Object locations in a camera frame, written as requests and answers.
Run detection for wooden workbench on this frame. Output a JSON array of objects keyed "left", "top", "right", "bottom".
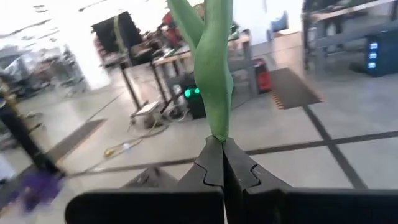
[{"left": 150, "top": 32, "right": 253, "bottom": 104}]

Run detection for black mat orange-striped edge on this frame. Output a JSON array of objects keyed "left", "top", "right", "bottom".
[
  {"left": 268, "top": 67, "right": 323, "bottom": 111},
  {"left": 45, "top": 117, "right": 109, "bottom": 163}
]

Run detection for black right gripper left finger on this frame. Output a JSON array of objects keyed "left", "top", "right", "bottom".
[{"left": 64, "top": 134, "right": 225, "bottom": 224}]

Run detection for black stand pole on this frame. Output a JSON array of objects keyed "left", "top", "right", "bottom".
[{"left": 0, "top": 101, "right": 62, "bottom": 175}]

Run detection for yellow cable with plug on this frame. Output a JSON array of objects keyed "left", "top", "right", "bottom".
[{"left": 103, "top": 123, "right": 169, "bottom": 159}]

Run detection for computer tower blue lights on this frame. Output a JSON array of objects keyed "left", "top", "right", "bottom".
[{"left": 364, "top": 29, "right": 398, "bottom": 78}]

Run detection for computer tower green lights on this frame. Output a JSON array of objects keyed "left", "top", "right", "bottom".
[{"left": 181, "top": 72, "right": 208, "bottom": 121}]

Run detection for red artificial tulip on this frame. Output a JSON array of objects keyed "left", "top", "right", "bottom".
[{"left": 165, "top": 0, "right": 234, "bottom": 143}]

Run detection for white box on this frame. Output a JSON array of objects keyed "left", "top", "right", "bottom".
[{"left": 132, "top": 100, "right": 163, "bottom": 126}]

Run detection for purple artificial flower bunch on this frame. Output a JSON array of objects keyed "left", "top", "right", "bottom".
[{"left": 8, "top": 170, "right": 65, "bottom": 215}]

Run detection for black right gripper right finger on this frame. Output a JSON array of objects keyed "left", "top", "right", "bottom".
[{"left": 223, "top": 136, "right": 398, "bottom": 224}]

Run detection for grey metal desk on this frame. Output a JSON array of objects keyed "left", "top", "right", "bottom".
[{"left": 302, "top": 0, "right": 398, "bottom": 73}]

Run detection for white column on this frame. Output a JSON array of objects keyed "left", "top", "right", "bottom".
[{"left": 61, "top": 17, "right": 112, "bottom": 91}]

